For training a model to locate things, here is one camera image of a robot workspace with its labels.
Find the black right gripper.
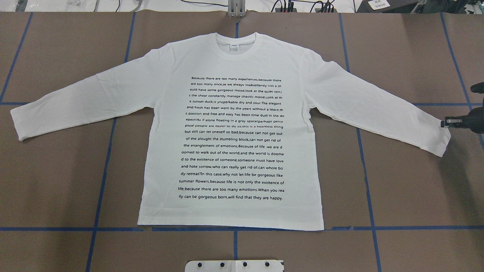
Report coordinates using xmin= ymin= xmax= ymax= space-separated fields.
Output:
xmin=441 ymin=107 xmax=484 ymax=134

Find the white long-sleeve printed shirt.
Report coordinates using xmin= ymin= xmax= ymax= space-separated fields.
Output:
xmin=11 ymin=33 xmax=451 ymax=231

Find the grey aluminium frame post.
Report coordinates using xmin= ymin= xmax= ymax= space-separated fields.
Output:
xmin=228 ymin=0 xmax=247 ymax=17

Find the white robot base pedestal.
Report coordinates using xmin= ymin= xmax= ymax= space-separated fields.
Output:
xmin=185 ymin=260 xmax=285 ymax=272

